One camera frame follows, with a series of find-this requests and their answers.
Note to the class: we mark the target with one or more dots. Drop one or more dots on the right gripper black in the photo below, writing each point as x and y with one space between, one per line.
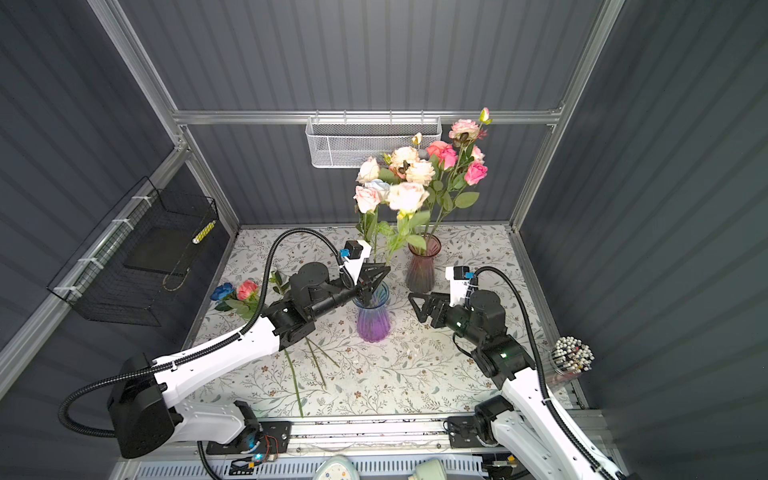
432 302

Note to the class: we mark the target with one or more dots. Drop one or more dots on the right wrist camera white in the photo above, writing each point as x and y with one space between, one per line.
460 284

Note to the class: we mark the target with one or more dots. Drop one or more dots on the light pink rose stem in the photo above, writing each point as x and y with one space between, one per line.
367 202

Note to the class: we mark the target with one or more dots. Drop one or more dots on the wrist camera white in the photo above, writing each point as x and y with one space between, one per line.
353 255
460 284

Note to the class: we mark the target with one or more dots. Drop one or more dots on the bundle of white-tipped sticks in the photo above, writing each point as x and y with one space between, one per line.
570 358

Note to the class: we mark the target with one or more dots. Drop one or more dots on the black wire basket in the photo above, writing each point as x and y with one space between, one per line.
133 271

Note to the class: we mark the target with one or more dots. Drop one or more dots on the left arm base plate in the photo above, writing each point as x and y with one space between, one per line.
272 438

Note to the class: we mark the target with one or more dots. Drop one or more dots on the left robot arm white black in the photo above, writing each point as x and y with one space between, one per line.
150 412

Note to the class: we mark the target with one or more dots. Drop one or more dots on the white vented rail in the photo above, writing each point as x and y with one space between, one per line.
368 467

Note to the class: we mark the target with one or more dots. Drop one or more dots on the yellow green marker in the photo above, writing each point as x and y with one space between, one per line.
203 232

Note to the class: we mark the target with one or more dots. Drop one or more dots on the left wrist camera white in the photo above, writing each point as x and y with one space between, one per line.
353 255

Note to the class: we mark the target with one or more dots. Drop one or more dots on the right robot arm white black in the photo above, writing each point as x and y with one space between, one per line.
523 418

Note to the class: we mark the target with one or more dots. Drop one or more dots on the blue purple glass vase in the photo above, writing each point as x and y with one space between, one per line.
373 320

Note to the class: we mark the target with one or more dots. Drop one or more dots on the magenta rose long stem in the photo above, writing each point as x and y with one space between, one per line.
448 158

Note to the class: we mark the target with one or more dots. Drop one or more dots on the cream white rose stem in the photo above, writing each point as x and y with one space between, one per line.
369 171

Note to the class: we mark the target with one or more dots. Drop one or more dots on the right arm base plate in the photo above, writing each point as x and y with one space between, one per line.
468 431

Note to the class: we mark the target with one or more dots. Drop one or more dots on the hot pink rose stem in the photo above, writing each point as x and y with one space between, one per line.
457 192

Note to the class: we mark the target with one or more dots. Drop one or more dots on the floral patterned table mat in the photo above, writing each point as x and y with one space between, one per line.
415 369

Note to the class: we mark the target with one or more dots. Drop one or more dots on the pink grey glass vase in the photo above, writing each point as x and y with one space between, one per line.
420 277

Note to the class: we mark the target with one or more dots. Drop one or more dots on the bunch of artificial flowers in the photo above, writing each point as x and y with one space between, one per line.
246 302

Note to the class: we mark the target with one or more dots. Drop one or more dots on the cream peach rose stem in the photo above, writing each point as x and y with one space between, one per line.
406 199

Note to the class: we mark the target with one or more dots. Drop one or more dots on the salmon pink rose stem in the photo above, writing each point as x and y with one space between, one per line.
437 148

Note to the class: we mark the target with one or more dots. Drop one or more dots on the white wire mesh basket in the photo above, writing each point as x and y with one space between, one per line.
345 142

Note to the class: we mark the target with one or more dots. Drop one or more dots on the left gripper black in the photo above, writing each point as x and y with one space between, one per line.
364 284

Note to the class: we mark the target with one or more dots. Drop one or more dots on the peach spray rose stem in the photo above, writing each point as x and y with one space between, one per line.
401 159

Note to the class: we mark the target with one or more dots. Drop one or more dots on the beige spray rose stem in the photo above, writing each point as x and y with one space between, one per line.
418 167

